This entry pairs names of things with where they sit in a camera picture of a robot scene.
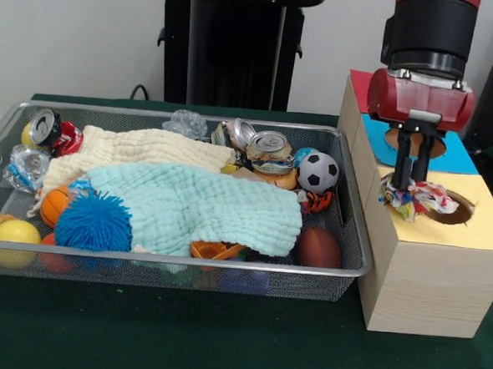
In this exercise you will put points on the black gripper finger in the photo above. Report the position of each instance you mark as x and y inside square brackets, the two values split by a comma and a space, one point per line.
[403, 160]
[424, 157]

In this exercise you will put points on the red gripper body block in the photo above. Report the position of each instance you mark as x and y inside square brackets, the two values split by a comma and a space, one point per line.
[423, 101]

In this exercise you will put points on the colourful frayed cloth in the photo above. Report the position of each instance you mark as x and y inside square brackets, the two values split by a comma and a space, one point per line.
[429, 200]

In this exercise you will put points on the light blue muslin cloth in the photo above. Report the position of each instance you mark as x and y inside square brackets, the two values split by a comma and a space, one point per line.
[195, 202]

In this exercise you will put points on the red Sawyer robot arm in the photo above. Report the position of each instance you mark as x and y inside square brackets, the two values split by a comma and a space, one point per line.
[431, 32]

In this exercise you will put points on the wooden box with three holes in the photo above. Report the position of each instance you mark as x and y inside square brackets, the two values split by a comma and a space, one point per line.
[432, 288]

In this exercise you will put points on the shallow mesh bin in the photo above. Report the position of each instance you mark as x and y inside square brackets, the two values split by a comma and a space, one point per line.
[182, 277]

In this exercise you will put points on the small soccer ball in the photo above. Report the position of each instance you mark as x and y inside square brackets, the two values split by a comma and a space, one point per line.
[317, 172]

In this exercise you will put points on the brown toy football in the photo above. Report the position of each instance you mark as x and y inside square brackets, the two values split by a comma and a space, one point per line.
[320, 247]

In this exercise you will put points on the crushed can with printed label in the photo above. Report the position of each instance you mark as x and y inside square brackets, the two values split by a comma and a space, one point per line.
[267, 150]

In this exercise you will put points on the crushed silver can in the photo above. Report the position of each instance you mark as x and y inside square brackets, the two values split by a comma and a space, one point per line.
[237, 131]

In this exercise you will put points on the dark green tablecloth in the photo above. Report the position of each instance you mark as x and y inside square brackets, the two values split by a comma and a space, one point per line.
[220, 337]

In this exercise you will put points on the cream muslin cloth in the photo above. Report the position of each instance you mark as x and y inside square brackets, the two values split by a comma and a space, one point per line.
[148, 149]

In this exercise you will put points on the blue spiky ball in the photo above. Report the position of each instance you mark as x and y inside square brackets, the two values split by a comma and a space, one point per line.
[93, 225]

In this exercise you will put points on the crushed red cola can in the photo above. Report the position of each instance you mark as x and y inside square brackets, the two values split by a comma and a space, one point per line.
[67, 138]

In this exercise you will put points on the small orange basketball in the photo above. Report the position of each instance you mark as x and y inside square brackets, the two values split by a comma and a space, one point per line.
[54, 206]

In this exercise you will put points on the yellow ball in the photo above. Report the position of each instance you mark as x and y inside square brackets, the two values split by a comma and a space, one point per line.
[15, 233]

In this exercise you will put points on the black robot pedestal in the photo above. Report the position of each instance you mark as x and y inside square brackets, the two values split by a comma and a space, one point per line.
[238, 46]

